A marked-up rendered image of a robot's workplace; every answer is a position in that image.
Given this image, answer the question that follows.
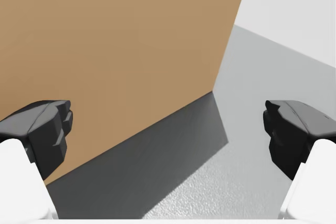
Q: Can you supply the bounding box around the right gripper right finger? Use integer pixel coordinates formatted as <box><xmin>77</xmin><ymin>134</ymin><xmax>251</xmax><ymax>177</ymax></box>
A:
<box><xmin>262</xmin><ymin>100</ymin><xmax>336</xmax><ymax>220</ymax></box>

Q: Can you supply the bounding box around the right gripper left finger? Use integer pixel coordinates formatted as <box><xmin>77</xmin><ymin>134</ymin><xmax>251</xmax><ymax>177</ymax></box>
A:
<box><xmin>0</xmin><ymin>100</ymin><xmax>74</xmax><ymax>220</ymax></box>

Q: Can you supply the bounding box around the tall board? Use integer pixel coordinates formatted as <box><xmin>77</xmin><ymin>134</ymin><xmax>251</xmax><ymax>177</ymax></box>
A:
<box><xmin>0</xmin><ymin>0</ymin><xmax>251</xmax><ymax>186</ymax></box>

